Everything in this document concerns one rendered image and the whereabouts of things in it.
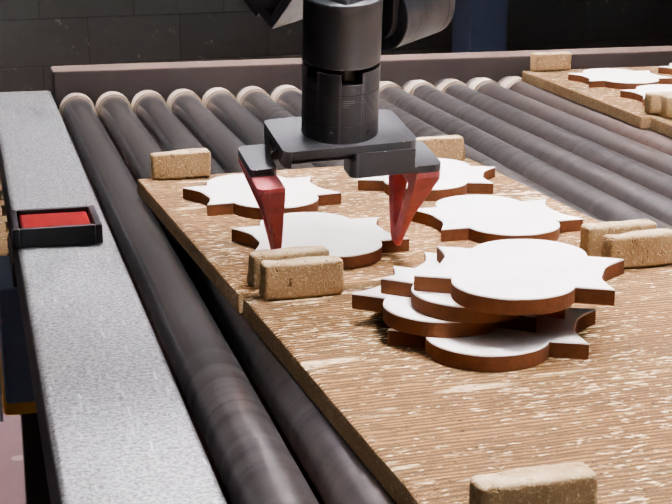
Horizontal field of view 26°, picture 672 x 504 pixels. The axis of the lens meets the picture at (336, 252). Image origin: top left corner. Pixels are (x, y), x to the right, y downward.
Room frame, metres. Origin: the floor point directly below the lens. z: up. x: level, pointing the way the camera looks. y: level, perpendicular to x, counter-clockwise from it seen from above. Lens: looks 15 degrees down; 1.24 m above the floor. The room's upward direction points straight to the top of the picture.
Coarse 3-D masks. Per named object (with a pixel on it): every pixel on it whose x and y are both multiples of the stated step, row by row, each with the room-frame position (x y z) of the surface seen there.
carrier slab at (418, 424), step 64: (256, 320) 0.95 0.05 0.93; (320, 320) 0.94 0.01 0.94; (640, 320) 0.94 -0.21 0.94; (320, 384) 0.81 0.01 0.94; (384, 384) 0.81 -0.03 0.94; (448, 384) 0.81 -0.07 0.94; (512, 384) 0.81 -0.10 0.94; (576, 384) 0.81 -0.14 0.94; (640, 384) 0.81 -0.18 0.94; (384, 448) 0.71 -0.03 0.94; (448, 448) 0.71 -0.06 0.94; (512, 448) 0.71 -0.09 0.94; (576, 448) 0.71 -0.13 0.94; (640, 448) 0.71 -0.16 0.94
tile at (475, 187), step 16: (448, 160) 1.42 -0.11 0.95; (384, 176) 1.35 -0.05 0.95; (448, 176) 1.35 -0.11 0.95; (464, 176) 1.35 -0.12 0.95; (480, 176) 1.35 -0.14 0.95; (384, 192) 1.33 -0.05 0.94; (432, 192) 1.29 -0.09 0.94; (448, 192) 1.30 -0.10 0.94; (464, 192) 1.32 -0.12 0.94; (480, 192) 1.32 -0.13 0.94
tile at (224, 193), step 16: (224, 176) 1.35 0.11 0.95; (240, 176) 1.35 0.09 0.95; (192, 192) 1.29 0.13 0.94; (208, 192) 1.28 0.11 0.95; (224, 192) 1.28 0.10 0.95; (240, 192) 1.28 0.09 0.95; (288, 192) 1.28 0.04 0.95; (304, 192) 1.28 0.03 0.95; (320, 192) 1.28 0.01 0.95; (336, 192) 1.28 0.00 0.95; (208, 208) 1.23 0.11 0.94; (224, 208) 1.24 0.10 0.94; (240, 208) 1.23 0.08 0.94; (256, 208) 1.22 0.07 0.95; (288, 208) 1.22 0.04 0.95; (304, 208) 1.23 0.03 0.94
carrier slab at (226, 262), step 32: (160, 192) 1.33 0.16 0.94; (352, 192) 1.33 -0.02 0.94; (512, 192) 1.33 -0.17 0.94; (192, 224) 1.20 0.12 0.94; (224, 224) 1.20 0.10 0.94; (256, 224) 1.20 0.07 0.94; (384, 224) 1.20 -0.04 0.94; (416, 224) 1.20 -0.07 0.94; (192, 256) 1.15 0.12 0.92; (224, 256) 1.10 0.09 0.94; (384, 256) 1.10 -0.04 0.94; (416, 256) 1.10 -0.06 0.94; (224, 288) 1.04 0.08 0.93; (256, 288) 1.01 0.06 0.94
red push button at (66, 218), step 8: (24, 216) 1.26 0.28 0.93; (32, 216) 1.26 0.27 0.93; (40, 216) 1.26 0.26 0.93; (48, 216) 1.26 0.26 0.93; (56, 216) 1.26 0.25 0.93; (64, 216) 1.26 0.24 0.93; (72, 216) 1.26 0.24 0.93; (80, 216) 1.26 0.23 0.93; (24, 224) 1.23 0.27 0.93; (32, 224) 1.23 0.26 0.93; (40, 224) 1.23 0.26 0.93; (48, 224) 1.23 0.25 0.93; (56, 224) 1.23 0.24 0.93; (64, 224) 1.23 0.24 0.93; (72, 224) 1.23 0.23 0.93
